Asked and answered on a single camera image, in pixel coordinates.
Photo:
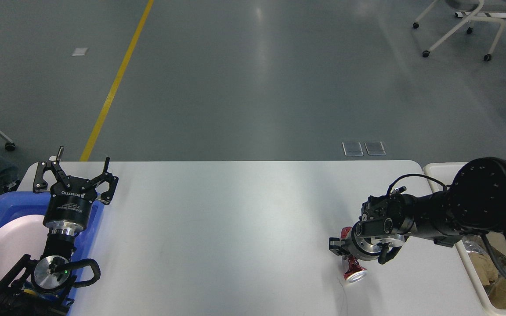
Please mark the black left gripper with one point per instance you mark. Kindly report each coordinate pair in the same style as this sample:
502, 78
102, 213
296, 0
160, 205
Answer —
69, 206

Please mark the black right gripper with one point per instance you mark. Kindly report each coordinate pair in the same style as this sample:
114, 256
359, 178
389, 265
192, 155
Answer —
381, 248

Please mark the crushed red can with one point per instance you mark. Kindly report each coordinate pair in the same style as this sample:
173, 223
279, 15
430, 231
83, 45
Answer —
353, 270

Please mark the pink plate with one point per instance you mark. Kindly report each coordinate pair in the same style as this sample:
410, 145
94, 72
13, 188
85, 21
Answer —
24, 235

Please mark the dark brown paper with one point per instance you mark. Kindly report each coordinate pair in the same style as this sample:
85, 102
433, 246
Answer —
485, 268

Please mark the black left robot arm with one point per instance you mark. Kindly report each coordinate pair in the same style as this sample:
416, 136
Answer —
42, 286

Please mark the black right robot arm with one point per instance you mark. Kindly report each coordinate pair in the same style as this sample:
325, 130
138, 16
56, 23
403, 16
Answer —
474, 204

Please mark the beige plastic bin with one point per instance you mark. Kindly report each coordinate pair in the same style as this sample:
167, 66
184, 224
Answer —
445, 172

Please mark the white rolling chair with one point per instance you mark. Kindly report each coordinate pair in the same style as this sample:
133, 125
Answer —
474, 11

